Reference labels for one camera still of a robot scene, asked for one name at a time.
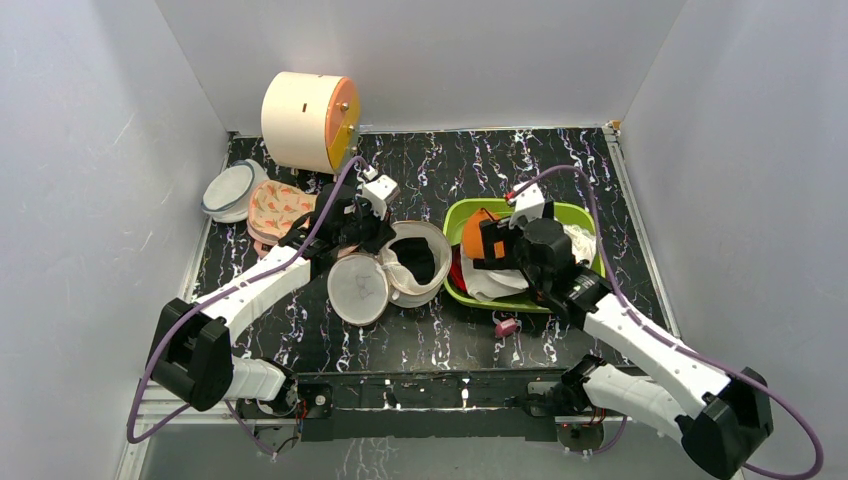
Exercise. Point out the white garment in basin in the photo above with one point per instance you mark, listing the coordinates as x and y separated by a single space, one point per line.
487 285

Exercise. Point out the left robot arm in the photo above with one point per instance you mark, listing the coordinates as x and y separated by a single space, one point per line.
191 354

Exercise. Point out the floral print laundry bag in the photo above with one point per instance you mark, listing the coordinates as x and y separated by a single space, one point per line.
273 208

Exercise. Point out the dark red garment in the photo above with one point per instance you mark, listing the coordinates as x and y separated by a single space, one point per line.
456 276

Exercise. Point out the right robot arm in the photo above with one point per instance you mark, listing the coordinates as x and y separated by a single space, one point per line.
718 420

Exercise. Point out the orange bra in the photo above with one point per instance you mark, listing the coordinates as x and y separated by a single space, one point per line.
472 240

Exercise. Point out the white mesh laundry bag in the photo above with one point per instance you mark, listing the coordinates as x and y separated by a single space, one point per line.
362 285

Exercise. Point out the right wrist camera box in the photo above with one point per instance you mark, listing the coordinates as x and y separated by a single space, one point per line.
528 203

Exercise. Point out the small pink clip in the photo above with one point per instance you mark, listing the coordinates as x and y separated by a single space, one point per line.
506 327

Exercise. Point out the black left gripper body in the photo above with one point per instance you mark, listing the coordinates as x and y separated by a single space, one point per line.
365 229

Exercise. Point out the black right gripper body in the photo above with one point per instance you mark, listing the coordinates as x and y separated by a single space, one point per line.
499 241

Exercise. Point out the toy washing machine drum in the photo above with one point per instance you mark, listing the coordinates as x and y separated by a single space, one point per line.
311 121

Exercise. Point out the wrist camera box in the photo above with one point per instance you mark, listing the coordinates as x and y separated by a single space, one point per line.
528 203
379 189

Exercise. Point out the small blue-rimmed mesh bag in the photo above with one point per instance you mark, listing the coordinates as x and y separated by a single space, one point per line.
227 197

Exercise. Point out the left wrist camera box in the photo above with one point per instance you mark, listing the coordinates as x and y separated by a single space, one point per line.
379 189

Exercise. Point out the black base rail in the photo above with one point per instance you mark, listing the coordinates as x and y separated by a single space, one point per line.
519 403

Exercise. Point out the black bra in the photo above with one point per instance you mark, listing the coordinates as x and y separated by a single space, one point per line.
415 255

